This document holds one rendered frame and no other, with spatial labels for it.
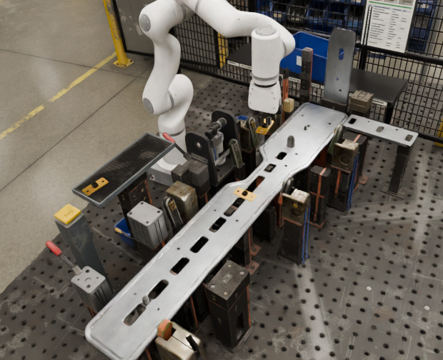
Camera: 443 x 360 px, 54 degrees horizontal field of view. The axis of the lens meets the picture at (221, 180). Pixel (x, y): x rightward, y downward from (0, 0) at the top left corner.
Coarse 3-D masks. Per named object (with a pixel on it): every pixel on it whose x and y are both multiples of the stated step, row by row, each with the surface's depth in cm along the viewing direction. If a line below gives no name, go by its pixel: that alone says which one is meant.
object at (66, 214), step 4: (68, 204) 139; (64, 208) 138; (68, 208) 138; (72, 208) 138; (60, 212) 137; (64, 212) 137; (68, 212) 137; (72, 212) 137; (76, 212) 136; (80, 212) 137; (56, 216) 136; (60, 216) 136; (64, 216) 135; (68, 216) 135; (72, 216) 135; (60, 220) 135; (64, 220) 134; (68, 220) 134
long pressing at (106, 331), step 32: (288, 128) 188; (320, 128) 186; (288, 160) 172; (224, 192) 161; (256, 192) 160; (192, 224) 151; (224, 224) 150; (160, 256) 141; (192, 256) 140; (128, 288) 133; (192, 288) 132; (96, 320) 126; (160, 320) 124; (128, 352) 118
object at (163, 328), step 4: (164, 320) 112; (168, 320) 113; (160, 324) 112; (164, 324) 111; (168, 324) 112; (160, 328) 111; (164, 328) 111; (168, 328) 113; (160, 332) 112; (164, 332) 112; (168, 332) 115; (160, 336) 114; (164, 336) 114; (168, 336) 117
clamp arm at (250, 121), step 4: (248, 120) 176; (252, 120) 178; (248, 124) 177; (252, 124) 177; (248, 128) 178; (252, 128) 178; (256, 128) 181; (252, 132) 179; (252, 136) 180; (256, 136) 182; (252, 140) 181; (256, 140) 182; (252, 144) 183; (256, 144) 183
